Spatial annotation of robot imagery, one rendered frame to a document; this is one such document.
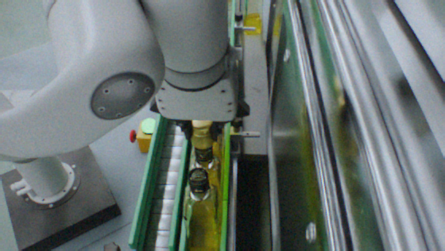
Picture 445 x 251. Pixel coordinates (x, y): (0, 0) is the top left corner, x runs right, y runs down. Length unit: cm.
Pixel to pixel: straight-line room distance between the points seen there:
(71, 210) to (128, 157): 24
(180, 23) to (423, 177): 20
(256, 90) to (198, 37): 73
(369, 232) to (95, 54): 20
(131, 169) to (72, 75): 80
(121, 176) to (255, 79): 49
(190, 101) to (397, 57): 24
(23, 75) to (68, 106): 126
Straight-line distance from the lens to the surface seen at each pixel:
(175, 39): 29
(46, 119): 25
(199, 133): 49
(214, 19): 29
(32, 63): 154
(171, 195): 80
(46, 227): 93
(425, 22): 25
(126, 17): 24
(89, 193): 93
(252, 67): 110
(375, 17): 28
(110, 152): 108
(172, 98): 40
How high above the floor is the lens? 156
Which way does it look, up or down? 48 degrees down
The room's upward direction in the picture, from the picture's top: straight up
